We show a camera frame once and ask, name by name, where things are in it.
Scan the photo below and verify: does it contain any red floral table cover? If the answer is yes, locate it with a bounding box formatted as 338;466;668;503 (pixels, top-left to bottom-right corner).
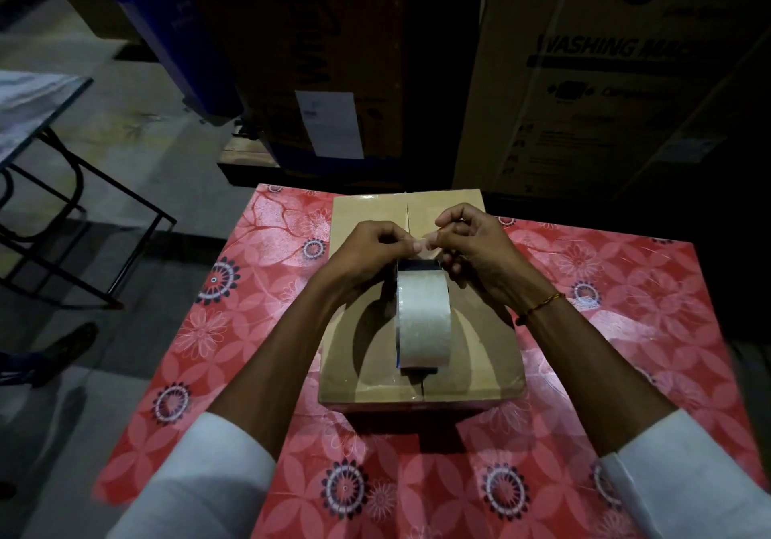
93;183;769;539

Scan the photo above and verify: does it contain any person's left hand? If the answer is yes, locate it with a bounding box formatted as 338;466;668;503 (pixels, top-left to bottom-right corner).
312;220;422;317

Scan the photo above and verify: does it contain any person's left forearm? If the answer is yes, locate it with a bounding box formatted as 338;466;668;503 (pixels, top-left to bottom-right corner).
207;279;362;461

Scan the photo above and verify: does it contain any person's right hand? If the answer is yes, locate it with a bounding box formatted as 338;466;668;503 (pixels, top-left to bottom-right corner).
421;202;543;317

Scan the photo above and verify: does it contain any large dark brown carton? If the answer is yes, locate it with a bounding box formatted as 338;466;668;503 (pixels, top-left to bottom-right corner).
174;0;483;179

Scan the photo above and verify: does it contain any white shirt sleeve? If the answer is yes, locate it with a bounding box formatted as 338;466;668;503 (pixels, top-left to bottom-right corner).
599;409;771;539
108;411;278;539

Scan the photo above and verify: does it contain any person's right forearm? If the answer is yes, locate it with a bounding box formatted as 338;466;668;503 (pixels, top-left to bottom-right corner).
517;294;679;456

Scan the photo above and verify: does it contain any blue plastic trash bin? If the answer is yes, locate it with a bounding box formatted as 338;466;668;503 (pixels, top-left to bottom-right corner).
90;0;242;127

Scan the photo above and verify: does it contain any blue tape dispenser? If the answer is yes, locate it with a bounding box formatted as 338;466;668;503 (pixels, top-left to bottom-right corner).
394;257;454;377

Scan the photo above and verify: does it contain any gold bracelet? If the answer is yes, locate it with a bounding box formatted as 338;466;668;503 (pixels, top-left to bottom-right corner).
516;291;567;326

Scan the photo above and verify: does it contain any large printed appliance carton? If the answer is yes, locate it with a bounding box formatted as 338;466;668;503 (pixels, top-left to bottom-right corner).
452;0;771;203

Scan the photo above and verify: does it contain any black metal frame table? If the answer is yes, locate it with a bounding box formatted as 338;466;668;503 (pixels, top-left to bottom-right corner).
0;69;177;311

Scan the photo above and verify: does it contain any brown cardboard box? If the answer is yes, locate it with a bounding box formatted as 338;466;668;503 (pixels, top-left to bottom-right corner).
317;189;527;416

